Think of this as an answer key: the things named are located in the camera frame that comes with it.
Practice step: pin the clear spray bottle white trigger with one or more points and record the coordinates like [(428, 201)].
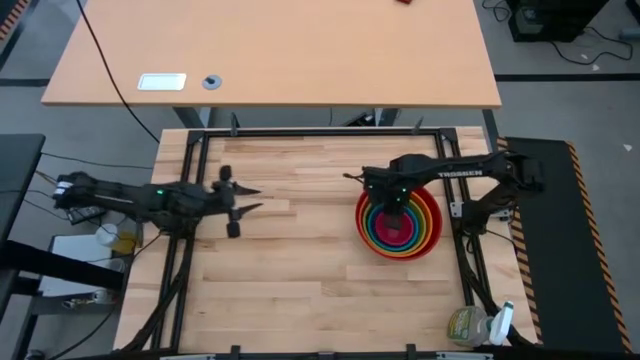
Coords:
[(470, 326)]

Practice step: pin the magenta plastic bowl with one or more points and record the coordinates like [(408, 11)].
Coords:
[(395, 237)]

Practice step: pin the black computer case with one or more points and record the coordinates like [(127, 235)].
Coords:
[(555, 20)]

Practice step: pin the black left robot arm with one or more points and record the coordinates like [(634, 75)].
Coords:
[(150, 197)]

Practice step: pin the nested rainbow bowls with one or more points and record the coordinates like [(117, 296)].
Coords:
[(438, 220)]

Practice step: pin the white low shelf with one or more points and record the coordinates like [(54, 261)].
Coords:
[(75, 265)]

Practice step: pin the light wooden desk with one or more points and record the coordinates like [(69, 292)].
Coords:
[(300, 45)]

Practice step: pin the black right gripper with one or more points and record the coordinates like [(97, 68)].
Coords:
[(390, 187)]

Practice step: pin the black aluminium table frame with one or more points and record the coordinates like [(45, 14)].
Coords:
[(325, 132)]

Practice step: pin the grey round desk grommet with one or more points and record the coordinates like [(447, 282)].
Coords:
[(212, 82)]

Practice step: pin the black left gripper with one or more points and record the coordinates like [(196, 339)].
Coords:
[(228, 200)]

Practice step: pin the black mat hazard stripe edge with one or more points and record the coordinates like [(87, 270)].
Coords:
[(555, 240)]

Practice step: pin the blue plastic bowl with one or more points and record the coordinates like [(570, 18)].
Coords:
[(370, 226)]

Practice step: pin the green plastic bowl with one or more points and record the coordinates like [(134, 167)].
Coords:
[(366, 226)]

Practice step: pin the yellow plastic bowl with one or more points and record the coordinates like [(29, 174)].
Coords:
[(363, 226)]

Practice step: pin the orange plastic bowl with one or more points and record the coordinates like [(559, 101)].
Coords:
[(430, 227)]

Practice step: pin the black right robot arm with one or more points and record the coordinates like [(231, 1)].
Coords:
[(460, 170)]

